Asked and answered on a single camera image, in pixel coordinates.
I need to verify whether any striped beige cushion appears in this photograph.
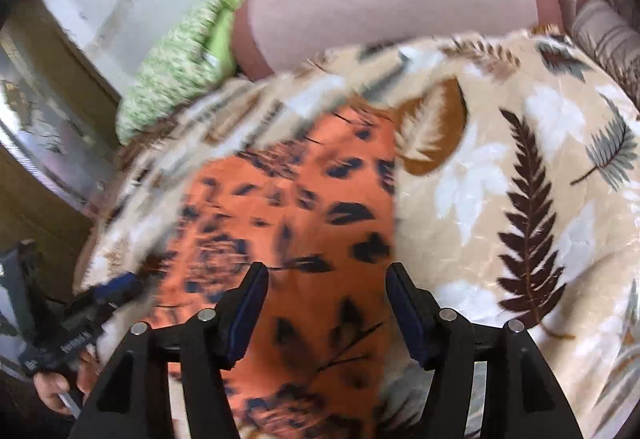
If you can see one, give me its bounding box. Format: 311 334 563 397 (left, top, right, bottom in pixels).
572 0 639 107

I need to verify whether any left human hand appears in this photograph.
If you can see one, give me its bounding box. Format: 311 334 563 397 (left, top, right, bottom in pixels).
32 350 101 416

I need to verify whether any orange black floral garment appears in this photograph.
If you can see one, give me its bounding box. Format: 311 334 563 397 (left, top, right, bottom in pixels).
149 106 395 438

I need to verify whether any pink bolster pillow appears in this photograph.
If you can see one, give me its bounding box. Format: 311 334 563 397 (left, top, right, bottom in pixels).
231 0 563 80

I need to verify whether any beige leaf print blanket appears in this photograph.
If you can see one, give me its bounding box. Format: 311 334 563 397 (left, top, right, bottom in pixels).
81 29 639 438

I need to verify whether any brown wooden glass cabinet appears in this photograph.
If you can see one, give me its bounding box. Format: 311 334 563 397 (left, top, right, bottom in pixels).
1 0 118 268

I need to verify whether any green white patterned pillow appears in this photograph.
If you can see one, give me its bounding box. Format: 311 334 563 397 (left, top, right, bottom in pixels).
115 0 241 146

